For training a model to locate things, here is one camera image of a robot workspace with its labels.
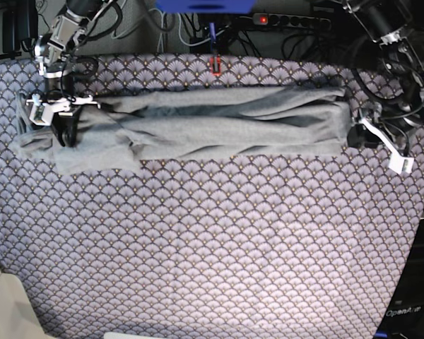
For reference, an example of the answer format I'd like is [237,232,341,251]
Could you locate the blue clamp handle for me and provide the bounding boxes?
[209,22,217,49]

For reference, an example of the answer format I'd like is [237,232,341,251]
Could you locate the black OpenArm box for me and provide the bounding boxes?
[374,219,424,338]

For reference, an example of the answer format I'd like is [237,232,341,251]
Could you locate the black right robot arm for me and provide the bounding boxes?
[26,1,123,148]

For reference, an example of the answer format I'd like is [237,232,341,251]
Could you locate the red table clamp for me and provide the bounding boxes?
[210,55,221,76]

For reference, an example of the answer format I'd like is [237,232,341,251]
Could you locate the patterned purple tablecloth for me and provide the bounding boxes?
[0,61,424,338]

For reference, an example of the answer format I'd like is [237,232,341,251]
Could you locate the white cable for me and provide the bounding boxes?
[111,6,174,52]

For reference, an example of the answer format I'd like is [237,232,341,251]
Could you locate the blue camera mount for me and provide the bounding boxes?
[156,0,255,14]

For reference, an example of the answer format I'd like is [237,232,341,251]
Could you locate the black power adapter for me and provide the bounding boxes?
[2,0,38,53]

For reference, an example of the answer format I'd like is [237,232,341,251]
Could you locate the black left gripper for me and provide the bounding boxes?
[347,103,420,148]

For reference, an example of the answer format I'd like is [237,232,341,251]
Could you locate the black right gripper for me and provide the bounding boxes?
[45,77,83,147]

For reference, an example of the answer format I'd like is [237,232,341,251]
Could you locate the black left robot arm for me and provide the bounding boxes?
[342,1,424,143]

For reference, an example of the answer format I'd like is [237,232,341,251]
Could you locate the black power strip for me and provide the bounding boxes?
[252,13,331,31]

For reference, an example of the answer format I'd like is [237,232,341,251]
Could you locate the light grey T-shirt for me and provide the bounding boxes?
[10,86,352,175]

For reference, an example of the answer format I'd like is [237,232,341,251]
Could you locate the white foam board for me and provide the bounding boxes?
[0,269,46,338]

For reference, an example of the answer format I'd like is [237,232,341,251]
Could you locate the white camera bracket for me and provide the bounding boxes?
[25,94,102,126]
[356,109,415,174]

